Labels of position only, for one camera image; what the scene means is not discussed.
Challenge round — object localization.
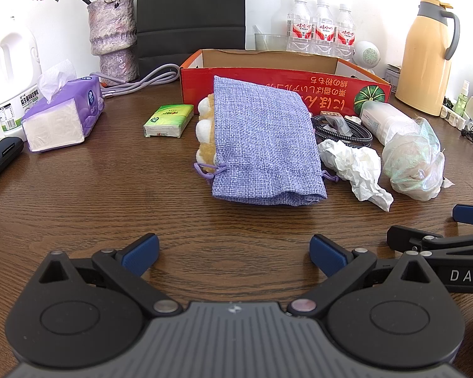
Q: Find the purple textured vase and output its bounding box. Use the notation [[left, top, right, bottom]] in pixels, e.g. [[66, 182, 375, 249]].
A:
[[87, 0, 139, 81]]

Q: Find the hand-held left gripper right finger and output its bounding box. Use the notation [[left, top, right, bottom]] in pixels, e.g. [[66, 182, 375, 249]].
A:
[[309, 233, 437, 318]]

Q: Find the clear water bottle red label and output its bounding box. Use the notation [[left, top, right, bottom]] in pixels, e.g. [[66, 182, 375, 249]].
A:
[[312, 0, 336, 55], [287, 0, 314, 53], [335, 4, 356, 60]]

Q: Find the yellow thermos jug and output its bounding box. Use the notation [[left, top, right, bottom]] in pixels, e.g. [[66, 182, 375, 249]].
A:
[[395, 0, 461, 117]]

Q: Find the iridescent plastic bag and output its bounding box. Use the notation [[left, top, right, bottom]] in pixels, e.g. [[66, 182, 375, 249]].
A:
[[382, 117, 447, 201]]

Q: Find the red cardboard box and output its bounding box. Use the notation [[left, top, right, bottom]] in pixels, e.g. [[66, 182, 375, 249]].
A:
[[180, 49, 392, 116]]

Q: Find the white detergent bottle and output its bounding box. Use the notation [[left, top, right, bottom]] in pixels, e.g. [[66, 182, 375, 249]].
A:
[[0, 18, 38, 142]]

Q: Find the yellow and white plush toy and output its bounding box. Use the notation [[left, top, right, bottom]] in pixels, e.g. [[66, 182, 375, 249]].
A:
[[194, 94, 218, 174]]

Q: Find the lavender cable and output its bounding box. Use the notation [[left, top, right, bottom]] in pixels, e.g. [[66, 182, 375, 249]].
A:
[[90, 64, 182, 99]]

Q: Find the clear wrapped purple candy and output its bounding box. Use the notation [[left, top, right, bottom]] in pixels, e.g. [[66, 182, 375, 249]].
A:
[[321, 112, 346, 135]]

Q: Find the white power strip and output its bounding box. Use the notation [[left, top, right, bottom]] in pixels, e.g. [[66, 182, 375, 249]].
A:
[[441, 102, 471, 130]]

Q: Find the purple burlap pouch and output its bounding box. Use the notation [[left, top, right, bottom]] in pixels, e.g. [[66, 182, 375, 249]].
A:
[[192, 76, 338, 208]]

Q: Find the white robot speaker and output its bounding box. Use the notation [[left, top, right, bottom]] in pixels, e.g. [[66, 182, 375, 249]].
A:
[[354, 40, 382, 75]]

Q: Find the black paper bag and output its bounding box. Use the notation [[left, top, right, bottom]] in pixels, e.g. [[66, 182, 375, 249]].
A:
[[136, 0, 246, 67]]

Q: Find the grey braided cable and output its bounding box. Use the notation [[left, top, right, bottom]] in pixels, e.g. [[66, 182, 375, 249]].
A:
[[311, 111, 374, 151]]

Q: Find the green spray bottle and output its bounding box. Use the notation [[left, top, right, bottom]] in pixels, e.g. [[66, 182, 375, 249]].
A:
[[453, 80, 470, 117]]

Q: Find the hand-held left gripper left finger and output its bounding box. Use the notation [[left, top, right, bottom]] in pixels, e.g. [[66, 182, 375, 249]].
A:
[[37, 233, 184, 318]]

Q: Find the white tissue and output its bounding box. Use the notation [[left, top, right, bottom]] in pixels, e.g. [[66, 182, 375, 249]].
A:
[[317, 139, 394, 212]]

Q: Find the purple tissue pack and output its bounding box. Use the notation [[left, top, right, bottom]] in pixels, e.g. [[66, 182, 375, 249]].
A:
[[21, 60, 105, 153]]

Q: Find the clear glass cup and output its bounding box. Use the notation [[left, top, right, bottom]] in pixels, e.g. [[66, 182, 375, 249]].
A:
[[254, 32, 288, 52]]

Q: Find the green tissue packet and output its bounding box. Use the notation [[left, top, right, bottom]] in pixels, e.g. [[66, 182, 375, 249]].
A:
[[143, 104, 195, 139]]

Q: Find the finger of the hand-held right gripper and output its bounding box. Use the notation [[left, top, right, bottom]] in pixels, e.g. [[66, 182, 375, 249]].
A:
[[453, 204, 473, 228], [387, 225, 473, 253]]

